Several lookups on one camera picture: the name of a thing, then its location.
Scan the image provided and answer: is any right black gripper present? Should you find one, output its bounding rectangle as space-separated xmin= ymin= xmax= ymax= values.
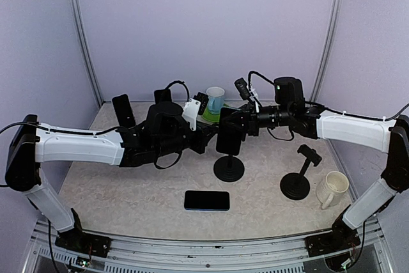
xmin=224 ymin=100 xmax=294 ymax=135

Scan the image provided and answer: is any teal phone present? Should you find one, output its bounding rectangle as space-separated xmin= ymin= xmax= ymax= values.
xmin=216 ymin=108 xmax=243 ymax=156

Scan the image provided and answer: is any black pole stand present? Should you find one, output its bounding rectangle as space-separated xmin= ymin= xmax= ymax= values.
xmin=213 ymin=155 xmax=245 ymax=183
xmin=280 ymin=144 xmax=322 ymax=201

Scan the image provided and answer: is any black phone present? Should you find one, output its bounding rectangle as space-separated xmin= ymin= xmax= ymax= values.
xmin=112 ymin=94 xmax=136 ymax=128
xmin=154 ymin=89 xmax=172 ymax=104

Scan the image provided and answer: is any blue phone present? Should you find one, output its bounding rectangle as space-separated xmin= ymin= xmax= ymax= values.
xmin=184 ymin=191 xmax=230 ymax=211

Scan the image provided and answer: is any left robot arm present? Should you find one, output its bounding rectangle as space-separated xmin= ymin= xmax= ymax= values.
xmin=4 ymin=86 xmax=217 ymax=251

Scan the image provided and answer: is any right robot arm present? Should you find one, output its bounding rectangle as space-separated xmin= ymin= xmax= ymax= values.
xmin=216 ymin=77 xmax=408 ymax=250

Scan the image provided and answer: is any green saucer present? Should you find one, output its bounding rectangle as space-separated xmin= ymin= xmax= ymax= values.
xmin=201 ymin=104 xmax=233 ymax=123

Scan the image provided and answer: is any light blue mug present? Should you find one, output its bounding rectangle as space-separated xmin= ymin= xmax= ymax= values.
xmin=206 ymin=86 xmax=225 ymax=115

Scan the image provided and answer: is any cream ceramic mug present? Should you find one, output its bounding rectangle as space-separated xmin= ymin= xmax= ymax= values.
xmin=316 ymin=171 xmax=350 ymax=210

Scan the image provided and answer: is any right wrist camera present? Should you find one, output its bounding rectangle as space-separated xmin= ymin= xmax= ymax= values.
xmin=234 ymin=77 xmax=251 ymax=100

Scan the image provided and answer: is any front aluminium rail frame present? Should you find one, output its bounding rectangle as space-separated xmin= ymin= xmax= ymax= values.
xmin=24 ymin=221 xmax=394 ymax=273

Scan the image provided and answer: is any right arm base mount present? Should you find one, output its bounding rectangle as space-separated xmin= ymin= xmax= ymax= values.
xmin=305 ymin=216 xmax=361 ymax=257

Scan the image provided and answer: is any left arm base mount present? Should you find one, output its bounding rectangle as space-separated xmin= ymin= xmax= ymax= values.
xmin=55 ymin=208 xmax=112 ymax=258

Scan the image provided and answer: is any right aluminium corner post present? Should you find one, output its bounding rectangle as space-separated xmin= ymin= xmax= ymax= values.
xmin=310 ymin=0 xmax=342 ymax=102

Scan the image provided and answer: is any aluminium corner post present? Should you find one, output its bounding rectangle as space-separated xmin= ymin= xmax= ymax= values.
xmin=310 ymin=0 xmax=342 ymax=102
xmin=70 ymin=0 xmax=105 ymax=107

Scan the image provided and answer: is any left aluminium corner post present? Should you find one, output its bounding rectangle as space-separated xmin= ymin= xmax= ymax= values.
xmin=70 ymin=0 xmax=105 ymax=107

